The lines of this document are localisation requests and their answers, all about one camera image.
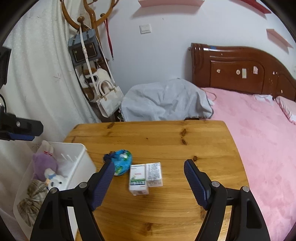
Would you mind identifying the green white medicine box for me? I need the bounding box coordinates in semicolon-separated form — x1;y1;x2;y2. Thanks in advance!
128;164;149;196

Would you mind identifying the white text medicine box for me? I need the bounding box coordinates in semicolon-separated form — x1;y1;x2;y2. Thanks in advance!
145;162;163;188

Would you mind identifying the plaid fabric bow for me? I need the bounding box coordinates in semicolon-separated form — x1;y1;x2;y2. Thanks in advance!
17;179;48;227

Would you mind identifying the light blue pony plush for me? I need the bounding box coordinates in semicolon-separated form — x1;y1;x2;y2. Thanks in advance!
37;140;54;156

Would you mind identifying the blue patterned pouch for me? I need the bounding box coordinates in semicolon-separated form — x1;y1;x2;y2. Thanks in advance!
103;150;132;176

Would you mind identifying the white storage bin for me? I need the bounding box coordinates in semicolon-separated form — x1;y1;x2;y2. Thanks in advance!
13;141;96;238

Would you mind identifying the purple plush toy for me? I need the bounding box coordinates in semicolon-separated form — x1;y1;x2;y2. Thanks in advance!
32;153;58;182

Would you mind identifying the white blue seal plush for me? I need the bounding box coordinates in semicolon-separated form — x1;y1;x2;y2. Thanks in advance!
44;168;67;191

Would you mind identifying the white curtain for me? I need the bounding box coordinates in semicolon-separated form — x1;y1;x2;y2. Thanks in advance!
1;1;98;240

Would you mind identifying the brown white plush bag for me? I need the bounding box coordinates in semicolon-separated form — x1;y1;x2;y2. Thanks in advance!
77;67;112;103

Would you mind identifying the white handbag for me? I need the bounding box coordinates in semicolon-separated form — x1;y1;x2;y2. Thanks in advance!
96;80;124;118

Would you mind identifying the pink bed blanket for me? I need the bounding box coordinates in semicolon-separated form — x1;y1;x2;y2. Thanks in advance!
204;88;295;240

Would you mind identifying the blue grey satchel bag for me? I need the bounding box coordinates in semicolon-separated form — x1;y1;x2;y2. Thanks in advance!
68;29;102;66

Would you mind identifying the grey cloth cover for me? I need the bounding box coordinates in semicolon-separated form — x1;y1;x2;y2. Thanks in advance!
120;78;214;122

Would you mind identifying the pink pillow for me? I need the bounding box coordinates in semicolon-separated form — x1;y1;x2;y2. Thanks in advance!
276;96;296;125

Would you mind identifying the wooden coat rack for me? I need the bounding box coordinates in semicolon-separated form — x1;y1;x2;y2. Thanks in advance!
60;0;121;123

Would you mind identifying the brown wooden headboard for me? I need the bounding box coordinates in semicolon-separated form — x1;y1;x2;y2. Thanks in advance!
190;43;295;101

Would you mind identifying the white wall switch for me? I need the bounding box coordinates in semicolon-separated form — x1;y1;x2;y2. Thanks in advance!
139;24;152;35

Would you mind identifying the pink wall shelf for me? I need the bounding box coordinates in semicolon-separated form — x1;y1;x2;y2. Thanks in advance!
138;0;204;8

